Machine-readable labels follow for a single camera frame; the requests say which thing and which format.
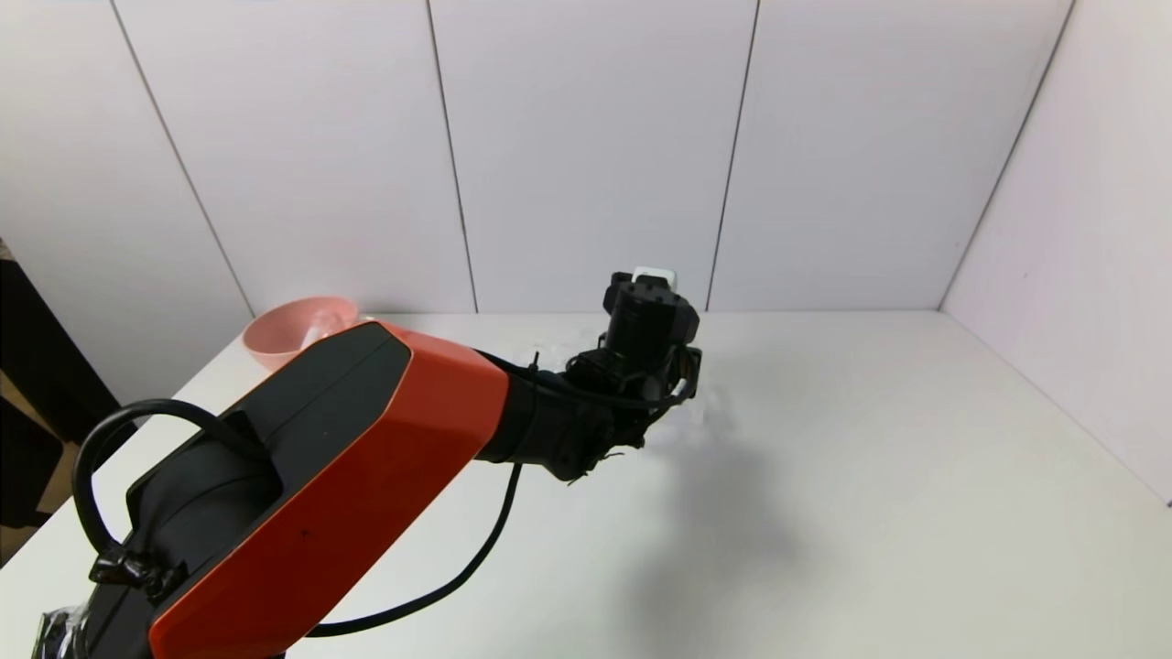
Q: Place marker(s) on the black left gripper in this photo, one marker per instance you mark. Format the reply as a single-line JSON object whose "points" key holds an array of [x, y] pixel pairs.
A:
{"points": [[659, 380]]}

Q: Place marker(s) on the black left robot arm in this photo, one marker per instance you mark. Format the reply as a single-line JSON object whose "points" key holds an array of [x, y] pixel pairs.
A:
{"points": [[366, 439]]}

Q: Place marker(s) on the clear acrylic test tube rack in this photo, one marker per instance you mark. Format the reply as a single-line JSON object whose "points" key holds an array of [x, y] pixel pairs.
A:
{"points": [[698, 412]]}

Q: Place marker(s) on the pink plastic bowl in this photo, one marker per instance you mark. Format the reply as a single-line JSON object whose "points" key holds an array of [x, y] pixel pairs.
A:
{"points": [[275, 334]]}

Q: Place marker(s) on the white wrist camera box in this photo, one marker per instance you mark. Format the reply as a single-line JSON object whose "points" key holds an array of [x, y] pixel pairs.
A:
{"points": [[655, 275]]}

